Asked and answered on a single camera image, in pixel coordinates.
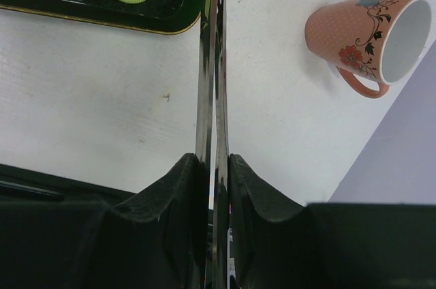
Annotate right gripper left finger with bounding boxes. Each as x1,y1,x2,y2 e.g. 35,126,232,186
1,153,208,288

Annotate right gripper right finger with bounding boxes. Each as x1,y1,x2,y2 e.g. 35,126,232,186
229,155,435,288

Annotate metal tongs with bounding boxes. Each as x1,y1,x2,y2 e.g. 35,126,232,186
196,0,230,288

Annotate pink floral mug right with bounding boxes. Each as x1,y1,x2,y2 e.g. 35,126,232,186
305,0,432,99

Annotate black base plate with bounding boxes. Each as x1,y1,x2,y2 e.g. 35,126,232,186
1,164,134,205

